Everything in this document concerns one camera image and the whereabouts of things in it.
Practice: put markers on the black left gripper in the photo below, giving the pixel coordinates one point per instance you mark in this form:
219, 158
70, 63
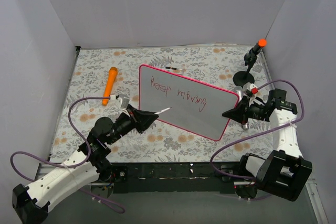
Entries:
134, 118

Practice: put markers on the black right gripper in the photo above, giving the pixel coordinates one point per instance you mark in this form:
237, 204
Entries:
244, 111

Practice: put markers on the red whiteboard marker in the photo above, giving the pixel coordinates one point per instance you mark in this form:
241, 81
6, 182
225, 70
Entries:
162, 111

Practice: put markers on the pink framed whiteboard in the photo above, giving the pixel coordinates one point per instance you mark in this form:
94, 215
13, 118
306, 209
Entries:
190, 104

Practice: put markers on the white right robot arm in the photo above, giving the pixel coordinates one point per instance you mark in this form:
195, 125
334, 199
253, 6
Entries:
285, 171

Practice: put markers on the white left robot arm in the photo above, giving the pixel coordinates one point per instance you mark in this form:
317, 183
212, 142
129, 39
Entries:
87, 164

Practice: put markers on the black microphone stand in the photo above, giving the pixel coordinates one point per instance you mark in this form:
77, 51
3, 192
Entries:
243, 77

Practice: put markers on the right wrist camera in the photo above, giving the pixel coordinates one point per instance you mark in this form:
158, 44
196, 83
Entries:
250, 90

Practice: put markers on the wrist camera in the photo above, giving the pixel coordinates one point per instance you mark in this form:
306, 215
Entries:
250, 90
121, 101

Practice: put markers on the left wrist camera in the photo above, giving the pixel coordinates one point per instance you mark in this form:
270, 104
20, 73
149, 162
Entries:
121, 101

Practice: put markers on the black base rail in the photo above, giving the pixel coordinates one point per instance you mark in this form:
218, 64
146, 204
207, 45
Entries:
174, 177

